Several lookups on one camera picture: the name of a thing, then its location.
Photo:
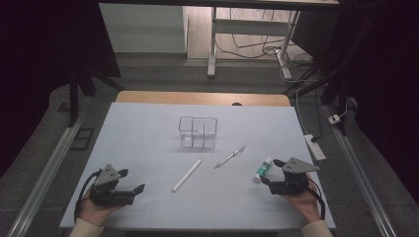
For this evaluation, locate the person's left hand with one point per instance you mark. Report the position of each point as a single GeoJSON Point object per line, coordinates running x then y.
{"type": "Point", "coordinates": [95, 212]}

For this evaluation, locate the aluminium rail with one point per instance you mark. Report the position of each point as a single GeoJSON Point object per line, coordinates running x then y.
{"type": "Point", "coordinates": [362, 177]}
{"type": "Point", "coordinates": [46, 177]}

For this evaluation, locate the white framed desk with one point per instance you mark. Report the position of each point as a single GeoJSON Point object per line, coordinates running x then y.
{"type": "Point", "coordinates": [250, 27]}

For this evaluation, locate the person's right hand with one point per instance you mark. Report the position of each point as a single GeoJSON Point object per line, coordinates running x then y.
{"type": "Point", "coordinates": [303, 205]}

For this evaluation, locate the wooden table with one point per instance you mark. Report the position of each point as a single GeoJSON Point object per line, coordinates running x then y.
{"type": "Point", "coordinates": [197, 98]}

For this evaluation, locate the pale blue table board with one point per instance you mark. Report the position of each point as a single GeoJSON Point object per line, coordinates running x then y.
{"type": "Point", "coordinates": [148, 131]}

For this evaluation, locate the small white adapter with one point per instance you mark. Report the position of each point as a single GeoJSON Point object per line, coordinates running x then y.
{"type": "Point", "coordinates": [334, 119]}

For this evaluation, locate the white power strip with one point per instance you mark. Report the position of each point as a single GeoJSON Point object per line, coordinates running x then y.
{"type": "Point", "coordinates": [315, 148]}

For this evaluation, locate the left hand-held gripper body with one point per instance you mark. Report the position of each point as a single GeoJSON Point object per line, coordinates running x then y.
{"type": "Point", "coordinates": [105, 194]}

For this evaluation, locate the white and green tube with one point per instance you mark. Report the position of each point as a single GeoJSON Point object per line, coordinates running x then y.
{"type": "Point", "coordinates": [263, 169]}

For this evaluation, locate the white pen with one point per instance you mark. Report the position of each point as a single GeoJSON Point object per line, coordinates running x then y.
{"type": "Point", "coordinates": [187, 175]}

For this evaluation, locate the clear acrylic organizer box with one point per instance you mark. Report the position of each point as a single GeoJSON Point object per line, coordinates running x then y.
{"type": "Point", "coordinates": [197, 131]}

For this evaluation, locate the white cabinet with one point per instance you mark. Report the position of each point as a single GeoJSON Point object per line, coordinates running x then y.
{"type": "Point", "coordinates": [141, 28]}

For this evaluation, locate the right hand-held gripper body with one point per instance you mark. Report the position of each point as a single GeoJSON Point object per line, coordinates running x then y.
{"type": "Point", "coordinates": [290, 184]}

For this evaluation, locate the black metal stand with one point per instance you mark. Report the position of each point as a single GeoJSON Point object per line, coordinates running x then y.
{"type": "Point", "coordinates": [73, 98]}
{"type": "Point", "coordinates": [339, 85]}

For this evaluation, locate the dark curtain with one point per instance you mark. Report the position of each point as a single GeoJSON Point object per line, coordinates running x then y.
{"type": "Point", "coordinates": [39, 65]}
{"type": "Point", "coordinates": [395, 82]}

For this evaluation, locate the silver pen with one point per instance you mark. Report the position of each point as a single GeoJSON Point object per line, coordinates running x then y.
{"type": "Point", "coordinates": [229, 157]}

